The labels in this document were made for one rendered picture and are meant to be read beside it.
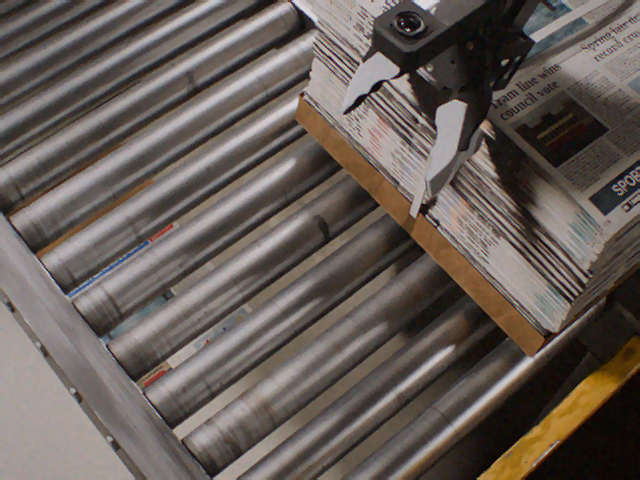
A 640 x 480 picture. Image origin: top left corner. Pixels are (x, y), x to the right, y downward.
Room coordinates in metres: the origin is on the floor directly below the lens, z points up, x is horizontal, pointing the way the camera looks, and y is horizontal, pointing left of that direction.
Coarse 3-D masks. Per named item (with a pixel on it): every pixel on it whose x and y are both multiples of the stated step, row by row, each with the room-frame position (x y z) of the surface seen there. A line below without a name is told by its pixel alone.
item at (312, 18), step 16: (272, 0) 0.87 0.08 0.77; (288, 0) 0.85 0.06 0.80; (304, 0) 0.85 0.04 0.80; (304, 16) 0.83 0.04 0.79; (304, 32) 0.83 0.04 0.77; (624, 288) 0.48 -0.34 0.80; (608, 304) 0.46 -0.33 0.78; (624, 304) 0.46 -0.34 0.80; (608, 320) 0.46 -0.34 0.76; (624, 320) 0.45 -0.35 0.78; (592, 336) 0.46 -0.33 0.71; (608, 336) 0.45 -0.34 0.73; (624, 336) 0.44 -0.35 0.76; (608, 352) 0.44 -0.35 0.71
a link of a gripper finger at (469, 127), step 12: (480, 72) 0.49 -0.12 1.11; (468, 84) 0.48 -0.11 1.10; (480, 84) 0.48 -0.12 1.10; (456, 96) 0.48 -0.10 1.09; (468, 96) 0.48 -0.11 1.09; (480, 96) 0.47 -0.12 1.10; (492, 96) 0.48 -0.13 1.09; (468, 108) 0.47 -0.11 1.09; (480, 108) 0.47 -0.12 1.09; (468, 120) 0.46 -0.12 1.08; (480, 120) 0.46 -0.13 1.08; (468, 132) 0.46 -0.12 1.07; (468, 144) 0.46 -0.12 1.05
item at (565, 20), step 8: (600, 0) 0.66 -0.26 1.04; (608, 0) 0.67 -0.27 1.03; (584, 8) 0.64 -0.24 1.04; (592, 8) 0.65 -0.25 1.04; (568, 16) 0.63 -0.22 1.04; (576, 16) 0.63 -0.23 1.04; (552, 24) 0.61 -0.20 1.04; (560, 24) 0.61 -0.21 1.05; (568, 24) 0.62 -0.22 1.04; (536, 32) 0.60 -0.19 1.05; (544, 32) 0.60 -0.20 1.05; (552, 32) 0.60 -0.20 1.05; (536, 40) 0.59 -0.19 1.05; (504, 64) 0.56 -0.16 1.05
